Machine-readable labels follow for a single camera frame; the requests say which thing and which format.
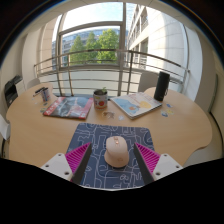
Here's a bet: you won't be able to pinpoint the metal balcony railing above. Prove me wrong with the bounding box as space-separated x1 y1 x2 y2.
33 49 191 98

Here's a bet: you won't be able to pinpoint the pale pink computer mouse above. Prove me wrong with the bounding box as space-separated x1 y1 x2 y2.
103 135 130 169

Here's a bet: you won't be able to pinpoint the light blue cover magazine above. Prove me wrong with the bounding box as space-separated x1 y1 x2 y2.
110 91 163 120

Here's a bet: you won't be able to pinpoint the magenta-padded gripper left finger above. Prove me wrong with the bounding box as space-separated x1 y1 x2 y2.
40 142 93 186

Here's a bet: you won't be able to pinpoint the tin can plant pot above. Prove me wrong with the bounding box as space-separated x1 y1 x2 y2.
92 87 109 110

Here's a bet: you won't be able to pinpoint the white chair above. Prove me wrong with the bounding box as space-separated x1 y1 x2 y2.
138 71 159 94
0 113 12 141
25 77 42 90

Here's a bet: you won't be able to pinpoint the black paper tray stack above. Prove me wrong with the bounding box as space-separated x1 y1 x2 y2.
3 74 24 108

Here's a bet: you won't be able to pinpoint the green trees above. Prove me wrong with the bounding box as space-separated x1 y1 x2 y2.
69 29 120 64

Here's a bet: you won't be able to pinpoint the small can with pens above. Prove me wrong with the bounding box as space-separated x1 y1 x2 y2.
32 86 52 103

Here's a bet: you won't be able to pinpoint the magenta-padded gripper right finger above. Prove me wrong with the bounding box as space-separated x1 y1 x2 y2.
133 142 184 186

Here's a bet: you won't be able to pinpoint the dark blue patterned mouse pad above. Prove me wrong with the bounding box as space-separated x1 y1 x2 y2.
65 122 156 190

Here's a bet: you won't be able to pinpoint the red cover magazine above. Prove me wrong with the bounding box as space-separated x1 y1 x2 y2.
42 96 95 120

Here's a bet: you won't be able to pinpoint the black cylinder speaker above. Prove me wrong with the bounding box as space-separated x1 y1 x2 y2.
153 70 171 102

